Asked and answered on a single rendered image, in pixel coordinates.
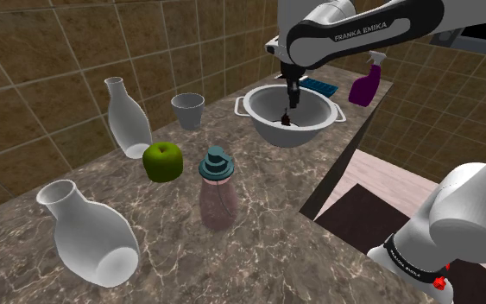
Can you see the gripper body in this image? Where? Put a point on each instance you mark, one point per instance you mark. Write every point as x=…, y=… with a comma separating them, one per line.
x=292, y=73

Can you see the wide white vase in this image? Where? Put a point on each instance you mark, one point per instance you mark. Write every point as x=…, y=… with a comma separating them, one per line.
x=91, y=240

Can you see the tall slim white vase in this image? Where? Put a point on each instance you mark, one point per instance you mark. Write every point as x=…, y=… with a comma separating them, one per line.
x=127, y=122

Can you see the grey cup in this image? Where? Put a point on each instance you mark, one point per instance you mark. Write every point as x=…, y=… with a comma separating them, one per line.
x=188, y=111

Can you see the blue ice cube tray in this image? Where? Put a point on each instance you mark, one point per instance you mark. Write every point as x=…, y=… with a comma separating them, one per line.
x=320, y=86

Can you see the green apple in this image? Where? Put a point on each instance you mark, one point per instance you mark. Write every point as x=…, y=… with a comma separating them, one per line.
x=163, y=162

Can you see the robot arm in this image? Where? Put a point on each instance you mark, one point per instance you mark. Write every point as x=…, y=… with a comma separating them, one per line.
x=461, y=210

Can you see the purple spray bottle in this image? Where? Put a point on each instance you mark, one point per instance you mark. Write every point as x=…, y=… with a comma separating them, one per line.
x=364, y=90

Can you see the grey black appliance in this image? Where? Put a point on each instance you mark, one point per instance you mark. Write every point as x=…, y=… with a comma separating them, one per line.
x=478, y=40

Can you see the small dark brown object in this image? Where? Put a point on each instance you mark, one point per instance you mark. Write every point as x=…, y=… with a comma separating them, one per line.
x=285, y=119

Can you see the pink bottle with teal lid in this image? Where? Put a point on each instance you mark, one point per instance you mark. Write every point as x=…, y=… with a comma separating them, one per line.
x=218, y=202

